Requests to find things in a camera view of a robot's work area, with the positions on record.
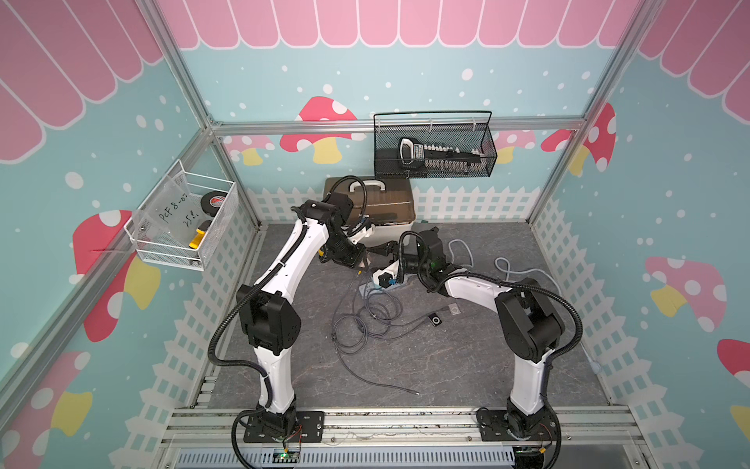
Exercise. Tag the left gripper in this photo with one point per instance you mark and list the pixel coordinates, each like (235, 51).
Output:
(358, 251)

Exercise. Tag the silver mp3 player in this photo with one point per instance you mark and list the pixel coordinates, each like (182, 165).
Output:
(454, 308)

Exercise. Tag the black mp3 player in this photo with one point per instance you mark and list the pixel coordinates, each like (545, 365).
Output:
(435, 319)

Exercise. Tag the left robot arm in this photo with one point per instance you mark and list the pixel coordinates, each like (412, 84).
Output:
(331, 229)

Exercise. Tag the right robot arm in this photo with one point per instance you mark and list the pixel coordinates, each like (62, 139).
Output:
(538, 325)

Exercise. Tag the white box brown lid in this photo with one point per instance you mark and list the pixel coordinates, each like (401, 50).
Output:
(390, 208)

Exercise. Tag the socket set in basket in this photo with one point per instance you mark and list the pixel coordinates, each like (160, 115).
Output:
(419, 159)

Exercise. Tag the black tape roll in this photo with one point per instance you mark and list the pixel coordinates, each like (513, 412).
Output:
(212, 202)

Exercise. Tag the yellow tool in bin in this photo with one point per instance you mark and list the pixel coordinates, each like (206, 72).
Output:
(200, 234)

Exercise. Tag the black wire mesh basket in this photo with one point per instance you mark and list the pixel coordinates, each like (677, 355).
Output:
(433, 144)

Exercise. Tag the clear wall bin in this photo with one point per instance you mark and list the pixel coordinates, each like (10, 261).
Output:
(164, 224)

